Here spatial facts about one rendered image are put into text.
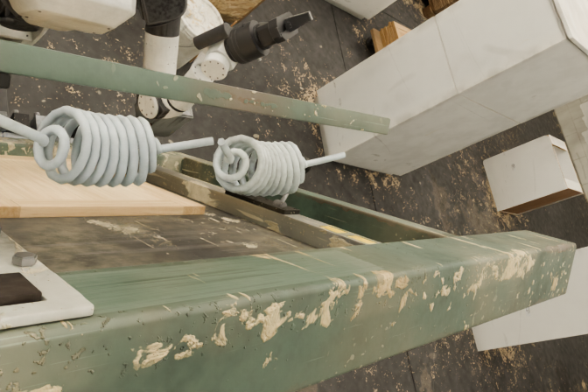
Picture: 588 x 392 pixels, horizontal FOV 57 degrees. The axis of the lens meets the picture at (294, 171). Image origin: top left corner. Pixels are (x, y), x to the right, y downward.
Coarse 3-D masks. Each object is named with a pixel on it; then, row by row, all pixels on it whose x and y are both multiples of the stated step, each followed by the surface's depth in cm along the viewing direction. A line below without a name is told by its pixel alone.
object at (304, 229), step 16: (160, 176) 144; (176, 176) 139; (192, 192) 133; (208, 192) 129; (224, 192) 126; (224, 208) 125; (240, 208) 121; (256, 208) 117; (272, 224) 113; (288, 224) 110; (304, 224) 107; (320, 224) 108; (304, 240) 107; (320, 240) 104; (336, 240) 101; (352, 240) 99
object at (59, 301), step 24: (0, 72) 34; (0, 240) 43; (0, 264) 38; (24, 264) 38; (48, 288) 35; (72, 288) 36; (0, 312) 30; (24, 312) 31; (48, 312) 32; (72, 312) 33
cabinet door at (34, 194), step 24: (0, 168) 122; (24, 168) 127; (0, 192) 97; (24, 192) 102; (48, 192) 105; (72, 192) 109; (96, 192) 113; (120, 192) 117; (144, 192) 122; (168, 192) 125; (0, 216) 88; (24, 216) 91; (48, 216) 93; (72, 216) 97
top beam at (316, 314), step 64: (256, 256) 54; (320, 256) 58; (384, 256) 63; (448, 256) 69; (512, 256) 78; (64, 320) 32; (128, 320) 34; (192, 320) 38; (256, 320) 43; (320, 320) 49; (384, 320) 56; (448, 320) 67; (0, 384) 29; (64, 384) 32; (128, 384) 35; (192, 384) 39; (256, 384) 44
